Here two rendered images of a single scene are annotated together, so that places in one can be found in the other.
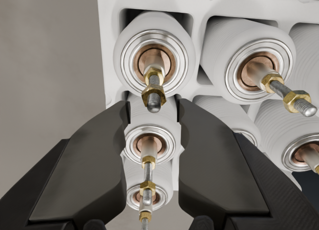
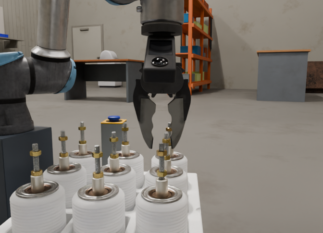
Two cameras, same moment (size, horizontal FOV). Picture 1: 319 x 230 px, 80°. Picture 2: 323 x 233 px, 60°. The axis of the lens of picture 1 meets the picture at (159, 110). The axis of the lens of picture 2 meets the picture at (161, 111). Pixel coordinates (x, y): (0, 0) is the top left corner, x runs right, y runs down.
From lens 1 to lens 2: 0.42 m
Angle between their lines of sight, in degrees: 51
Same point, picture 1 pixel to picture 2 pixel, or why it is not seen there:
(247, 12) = not seen: outside the picture
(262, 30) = (94, 204)
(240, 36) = (108, 203)
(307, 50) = (55, 214)
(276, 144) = (83, 173)
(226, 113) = not seen: hidden behind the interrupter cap
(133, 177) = (178, 164)
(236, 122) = (109, 179)
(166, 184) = (155, 160)
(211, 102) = not seen: hidden behind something
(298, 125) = (67, 180)
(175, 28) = (148, 205)
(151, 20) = (162, 208)
